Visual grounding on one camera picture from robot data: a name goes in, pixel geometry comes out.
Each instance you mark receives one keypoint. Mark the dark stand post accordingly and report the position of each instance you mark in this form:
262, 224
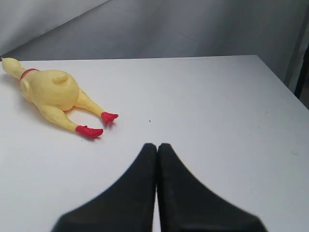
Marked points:
303, 73

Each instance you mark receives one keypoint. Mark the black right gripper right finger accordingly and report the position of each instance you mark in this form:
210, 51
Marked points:
186, 205

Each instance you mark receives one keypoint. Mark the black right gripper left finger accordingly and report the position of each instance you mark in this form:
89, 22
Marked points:
126, 206

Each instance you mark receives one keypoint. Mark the yellow rubber chicken toy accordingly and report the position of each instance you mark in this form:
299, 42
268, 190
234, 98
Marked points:
54, 92

